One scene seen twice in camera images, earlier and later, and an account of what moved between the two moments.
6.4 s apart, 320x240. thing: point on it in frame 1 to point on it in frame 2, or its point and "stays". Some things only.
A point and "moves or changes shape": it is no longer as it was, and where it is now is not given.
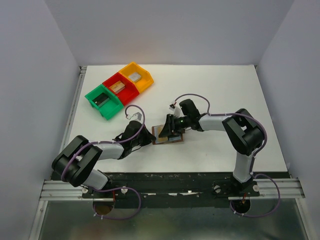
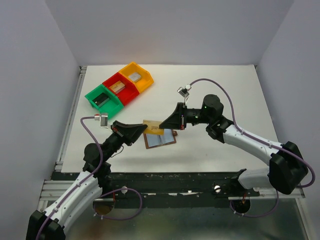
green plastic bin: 101,99 stays
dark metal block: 101,99 stays
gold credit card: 159,127 to 153,128
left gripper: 144,133 to 119,132
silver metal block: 134,77 stays
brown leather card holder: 156,131 moves or changes shape
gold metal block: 117,87 stays
